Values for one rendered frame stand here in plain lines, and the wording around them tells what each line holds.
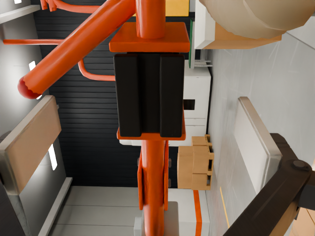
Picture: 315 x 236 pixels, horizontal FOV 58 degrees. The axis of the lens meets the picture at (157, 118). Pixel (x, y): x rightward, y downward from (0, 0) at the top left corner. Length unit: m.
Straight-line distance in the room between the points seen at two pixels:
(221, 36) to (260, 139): 1.43
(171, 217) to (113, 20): 0.24
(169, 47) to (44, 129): 0.10
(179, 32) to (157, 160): 0.12
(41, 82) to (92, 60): 11.43
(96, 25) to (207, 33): 1.35
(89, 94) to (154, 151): 12.03
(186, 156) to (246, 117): 7.27
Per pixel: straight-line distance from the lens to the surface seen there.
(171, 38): 0.22
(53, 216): 13.33
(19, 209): 7.98
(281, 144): 0.17
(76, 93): 12.39
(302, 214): 1.63
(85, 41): 0.25
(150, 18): 0.22
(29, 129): 0.18
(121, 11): 0.24
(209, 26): 1.58
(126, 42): 0.21
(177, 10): 7.62
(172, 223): 0.36
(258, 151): 0.16
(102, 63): 11.61
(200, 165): 7.65
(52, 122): 0.21
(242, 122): 0.19
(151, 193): 0.29
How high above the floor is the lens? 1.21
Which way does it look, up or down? 2 degrees up
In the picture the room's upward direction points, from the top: 89 degrees counter-clockwise
